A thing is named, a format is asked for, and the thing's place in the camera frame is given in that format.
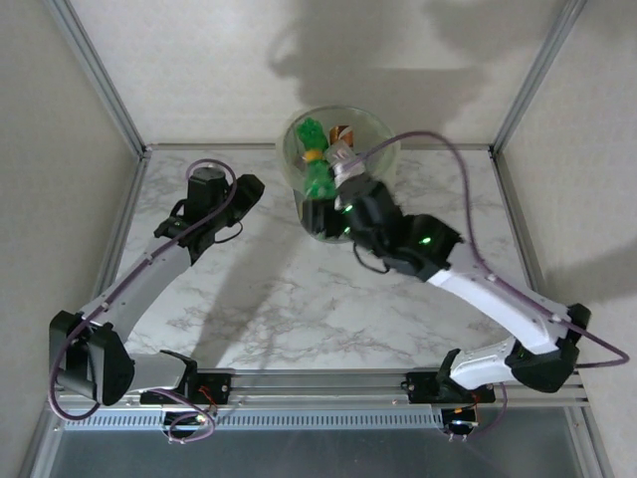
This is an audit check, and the orange bottle red label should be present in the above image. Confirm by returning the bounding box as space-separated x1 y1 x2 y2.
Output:
326 125 357 147

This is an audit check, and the pale green bin liner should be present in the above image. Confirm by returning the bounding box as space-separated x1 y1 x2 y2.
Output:
281 104 400 196

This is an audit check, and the metal mesh bin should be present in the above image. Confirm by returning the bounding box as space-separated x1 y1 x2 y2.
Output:
281 104 399 244

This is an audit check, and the thin black cable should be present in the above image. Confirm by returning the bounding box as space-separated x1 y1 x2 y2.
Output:
351 242 389 276
211 222 246 246

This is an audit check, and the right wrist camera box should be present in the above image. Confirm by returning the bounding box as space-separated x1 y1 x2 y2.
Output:
325 141 372 198

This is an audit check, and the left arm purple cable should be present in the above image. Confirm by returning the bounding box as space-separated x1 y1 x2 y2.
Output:
47 157 239 444

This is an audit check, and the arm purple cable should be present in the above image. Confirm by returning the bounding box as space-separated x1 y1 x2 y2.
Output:
47 157 239 444
345 129 629 443

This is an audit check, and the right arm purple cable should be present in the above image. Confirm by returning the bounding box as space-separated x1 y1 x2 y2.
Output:
345 129 629 443

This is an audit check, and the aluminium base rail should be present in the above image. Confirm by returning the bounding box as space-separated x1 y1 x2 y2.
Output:
47 366 591 412

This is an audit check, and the aluminium frame post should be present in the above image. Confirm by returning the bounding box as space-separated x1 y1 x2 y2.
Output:
42 0 150 155
490 0 588 153

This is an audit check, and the slotted grey cable duct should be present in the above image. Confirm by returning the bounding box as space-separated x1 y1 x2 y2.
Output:
64 408 444 432

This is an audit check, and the aluminium frame leg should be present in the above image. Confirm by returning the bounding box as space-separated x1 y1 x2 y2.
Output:
566 407 616 478
17 408 69 478

